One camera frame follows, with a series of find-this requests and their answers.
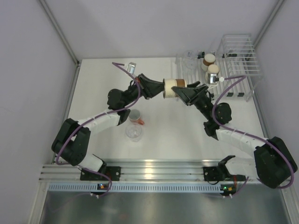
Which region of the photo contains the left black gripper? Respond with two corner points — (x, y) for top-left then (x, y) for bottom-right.
(121, 74), (169, 107)

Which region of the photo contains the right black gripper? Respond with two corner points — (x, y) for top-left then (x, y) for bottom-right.
(170, 81), (214, 121)

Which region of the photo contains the steel cup brown band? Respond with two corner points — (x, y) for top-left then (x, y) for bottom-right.
(205, 64), (220, 80)
(163, 78), (189, 99)
(201, 53), (216, 71)

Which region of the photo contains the clear plastic cup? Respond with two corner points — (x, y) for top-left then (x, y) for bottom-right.
(183, 58), (197, 76)
(184, 50), (196, 60)
(125, 124), (143, 142)

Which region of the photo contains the orange white ceramic mug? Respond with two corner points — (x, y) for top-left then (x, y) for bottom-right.
(128, 109), (144, 126)

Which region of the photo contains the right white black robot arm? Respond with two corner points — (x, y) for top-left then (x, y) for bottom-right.
(172, 84), (298, 189)

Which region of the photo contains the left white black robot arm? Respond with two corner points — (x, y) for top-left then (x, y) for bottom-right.
(51, 74), (164, 180)

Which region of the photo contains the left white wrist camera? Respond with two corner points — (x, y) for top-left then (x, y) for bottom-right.
(127, 62), (136, 75)

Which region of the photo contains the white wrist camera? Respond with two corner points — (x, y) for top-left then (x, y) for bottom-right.
(127, 62), (136, 75)
(207, 73), (225, 84)

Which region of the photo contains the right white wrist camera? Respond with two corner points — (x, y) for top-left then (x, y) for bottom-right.
(207, 73), (225, 84)

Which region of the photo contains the white wire dish rack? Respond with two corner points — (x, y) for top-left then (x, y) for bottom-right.
(175, 34), (263, 101)

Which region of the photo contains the aluminium mounting rail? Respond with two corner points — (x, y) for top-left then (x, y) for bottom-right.
(41, 159), (292, 182)

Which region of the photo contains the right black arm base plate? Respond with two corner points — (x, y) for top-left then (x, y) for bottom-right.
(203, 167), (222, 182)

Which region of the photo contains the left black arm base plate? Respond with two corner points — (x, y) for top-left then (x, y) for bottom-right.
(80, 165), (121, 181)

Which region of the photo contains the grey slotted cable duct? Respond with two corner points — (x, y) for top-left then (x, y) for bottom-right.
(48, 182), (234, 193)

